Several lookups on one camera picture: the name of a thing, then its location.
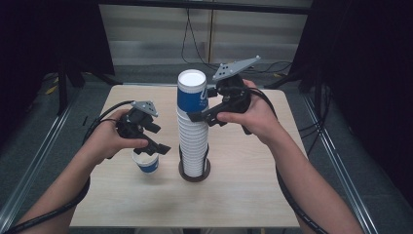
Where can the yellow floor tape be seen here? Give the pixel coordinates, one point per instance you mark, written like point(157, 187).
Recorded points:
point(51, 90)

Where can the dark round cup holder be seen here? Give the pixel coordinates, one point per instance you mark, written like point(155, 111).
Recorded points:
point(195, 178)

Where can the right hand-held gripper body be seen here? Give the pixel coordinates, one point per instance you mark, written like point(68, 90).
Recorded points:
point(235, 96)

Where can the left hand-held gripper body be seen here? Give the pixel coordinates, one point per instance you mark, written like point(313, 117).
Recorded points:
point(133, 126)

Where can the person's right hand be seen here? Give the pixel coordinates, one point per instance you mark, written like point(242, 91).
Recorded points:
point(259, 120)

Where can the black stand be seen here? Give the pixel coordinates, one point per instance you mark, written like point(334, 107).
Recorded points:
point(62, 94)

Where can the stack of paper cups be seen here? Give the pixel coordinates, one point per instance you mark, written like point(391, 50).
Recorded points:
point(194, 146)

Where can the dark overhead beam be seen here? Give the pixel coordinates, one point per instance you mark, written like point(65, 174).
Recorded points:
point(211, 6)

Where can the person's left hand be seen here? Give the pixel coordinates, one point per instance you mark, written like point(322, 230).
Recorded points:
point(104, 139)

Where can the metal floor rail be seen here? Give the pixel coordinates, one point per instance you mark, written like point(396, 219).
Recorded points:
point(331, 149)
point(39, 149)

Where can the dark curtain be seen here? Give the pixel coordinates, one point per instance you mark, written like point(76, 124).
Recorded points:
point(373, 81)
point(39, 48)

